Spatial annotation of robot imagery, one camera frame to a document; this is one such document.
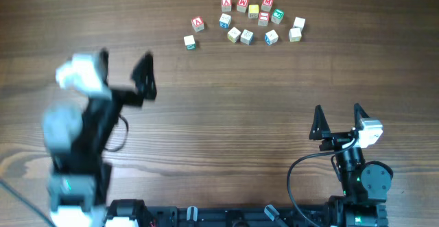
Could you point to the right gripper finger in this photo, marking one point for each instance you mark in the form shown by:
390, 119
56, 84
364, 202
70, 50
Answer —
361, 117
319, 128

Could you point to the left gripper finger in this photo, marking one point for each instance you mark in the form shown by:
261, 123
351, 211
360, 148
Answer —
143, 77
103, 65

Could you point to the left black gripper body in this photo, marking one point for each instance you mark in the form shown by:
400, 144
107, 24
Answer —
118, 104

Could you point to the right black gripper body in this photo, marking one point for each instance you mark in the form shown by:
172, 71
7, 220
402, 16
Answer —
336, 140

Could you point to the red a block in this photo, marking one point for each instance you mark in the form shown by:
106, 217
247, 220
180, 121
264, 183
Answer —
197, 23
226, 5

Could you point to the white blue C block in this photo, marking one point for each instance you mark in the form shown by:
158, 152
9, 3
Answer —
271, 37

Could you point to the red I block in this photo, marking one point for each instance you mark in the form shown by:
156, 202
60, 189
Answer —
263, 19

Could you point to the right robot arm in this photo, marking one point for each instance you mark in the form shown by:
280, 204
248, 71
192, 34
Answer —
365, 184

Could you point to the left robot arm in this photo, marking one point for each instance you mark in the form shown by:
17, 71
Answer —
77, 137

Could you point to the white green-sided block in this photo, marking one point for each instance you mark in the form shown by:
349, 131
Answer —
190, 42

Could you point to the white blue-sided block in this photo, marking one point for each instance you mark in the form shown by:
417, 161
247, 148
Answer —
225, 21

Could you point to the white yellow-edged block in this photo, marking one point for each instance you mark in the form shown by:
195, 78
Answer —
295, 34

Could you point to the white yellow-sided block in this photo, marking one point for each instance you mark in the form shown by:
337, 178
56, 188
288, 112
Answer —
233, 35

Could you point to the white block far right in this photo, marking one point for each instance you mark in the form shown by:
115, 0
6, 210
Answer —
299, 23

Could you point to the white blue-edged block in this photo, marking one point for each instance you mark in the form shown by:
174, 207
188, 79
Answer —
246, 37

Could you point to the green block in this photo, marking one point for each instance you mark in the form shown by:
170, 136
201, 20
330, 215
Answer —
277, 16

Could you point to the red M block left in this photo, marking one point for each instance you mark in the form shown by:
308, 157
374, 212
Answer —
242, 5

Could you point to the red m block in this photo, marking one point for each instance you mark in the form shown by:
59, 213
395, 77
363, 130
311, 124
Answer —
266, 5
242, 5

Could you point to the yellow block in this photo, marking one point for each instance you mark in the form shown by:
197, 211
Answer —
253, 11

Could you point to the red M block right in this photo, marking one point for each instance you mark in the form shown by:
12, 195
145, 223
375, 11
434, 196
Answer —
266, 5

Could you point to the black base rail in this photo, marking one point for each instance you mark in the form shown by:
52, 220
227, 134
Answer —
240, 216

